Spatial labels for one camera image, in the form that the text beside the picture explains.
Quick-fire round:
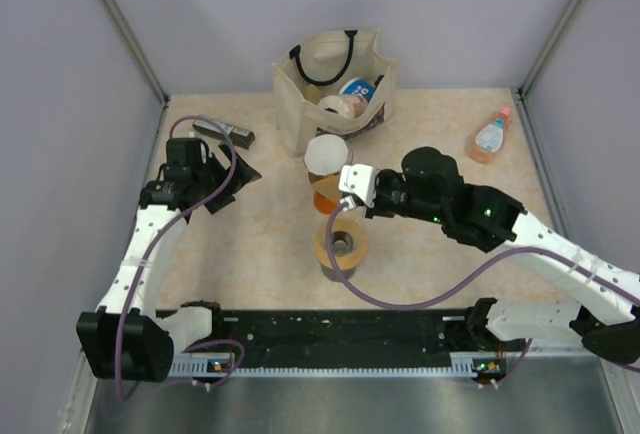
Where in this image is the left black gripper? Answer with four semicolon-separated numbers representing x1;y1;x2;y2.
191;141;260;213

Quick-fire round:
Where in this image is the light wooden dripper ring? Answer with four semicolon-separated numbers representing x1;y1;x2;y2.
313;226;370;270

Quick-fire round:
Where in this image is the pink glass dripper cone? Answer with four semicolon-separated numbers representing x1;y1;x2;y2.
303;134;355;178

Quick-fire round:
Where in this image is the white paper coffee filter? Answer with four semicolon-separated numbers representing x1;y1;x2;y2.
304;134;349;175

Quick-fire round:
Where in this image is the brown paper coffee filter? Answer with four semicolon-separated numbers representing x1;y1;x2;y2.
311;174;344;204

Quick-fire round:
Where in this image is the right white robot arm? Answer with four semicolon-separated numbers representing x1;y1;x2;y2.
362;147;639;365

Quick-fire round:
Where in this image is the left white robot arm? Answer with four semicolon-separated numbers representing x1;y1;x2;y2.
76;137;261;382

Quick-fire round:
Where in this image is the black rectangular box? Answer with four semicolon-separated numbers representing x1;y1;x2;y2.
192;118;256;150

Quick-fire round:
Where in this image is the orange glass carafe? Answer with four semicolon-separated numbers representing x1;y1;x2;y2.
313;192;341;215

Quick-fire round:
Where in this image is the grey glass carafe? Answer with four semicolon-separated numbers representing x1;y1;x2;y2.
320;264;357;282

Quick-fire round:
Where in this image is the white tape roll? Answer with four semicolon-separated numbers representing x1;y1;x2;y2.
318;94;368;119

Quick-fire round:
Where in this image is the pink liquid bottle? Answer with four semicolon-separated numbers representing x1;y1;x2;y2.
466;107;513;165

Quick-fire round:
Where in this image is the blue white cup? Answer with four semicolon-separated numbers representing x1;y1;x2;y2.
339;77;376;103

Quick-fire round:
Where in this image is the cream canvas tote bag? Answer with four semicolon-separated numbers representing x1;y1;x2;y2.
272;29;396;157

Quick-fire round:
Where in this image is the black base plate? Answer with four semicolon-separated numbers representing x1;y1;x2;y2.
203;308;525;369

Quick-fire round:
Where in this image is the grey slotted cable duct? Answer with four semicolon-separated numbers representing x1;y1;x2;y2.
169;352;509;379

